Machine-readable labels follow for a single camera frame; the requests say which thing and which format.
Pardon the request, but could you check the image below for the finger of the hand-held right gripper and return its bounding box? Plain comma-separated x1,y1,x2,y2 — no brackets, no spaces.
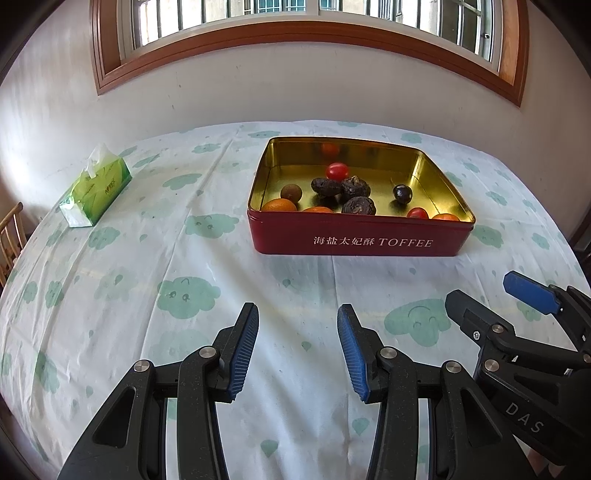
503,271,591,324
445,290,591,367

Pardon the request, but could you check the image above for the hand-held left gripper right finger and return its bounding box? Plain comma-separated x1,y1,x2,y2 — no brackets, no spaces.
337,304,536,480

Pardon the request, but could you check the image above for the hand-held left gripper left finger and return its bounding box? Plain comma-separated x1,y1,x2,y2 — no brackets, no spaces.
58,302,260,480

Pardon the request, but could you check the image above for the red tin box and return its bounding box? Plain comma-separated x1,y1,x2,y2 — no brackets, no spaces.
247,136,476,257

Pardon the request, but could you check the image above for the dark water chestnut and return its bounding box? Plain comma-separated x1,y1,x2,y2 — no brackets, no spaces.
341,176,371,198
342,196,376,216

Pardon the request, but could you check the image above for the dark wrinkled passion fruit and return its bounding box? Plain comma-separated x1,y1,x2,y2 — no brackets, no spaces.
311,178,343,198

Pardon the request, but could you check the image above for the dark wooden chair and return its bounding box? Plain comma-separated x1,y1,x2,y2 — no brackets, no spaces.
570,222,591,271

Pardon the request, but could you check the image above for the green tissue box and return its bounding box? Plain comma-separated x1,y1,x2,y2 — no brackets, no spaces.
59,143,133,228

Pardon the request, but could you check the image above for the light wooden chair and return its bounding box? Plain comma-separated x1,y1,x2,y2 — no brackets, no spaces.
0,202,28,287

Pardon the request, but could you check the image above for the wooden framed window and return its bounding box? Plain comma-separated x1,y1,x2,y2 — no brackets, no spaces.
90,0,529,108

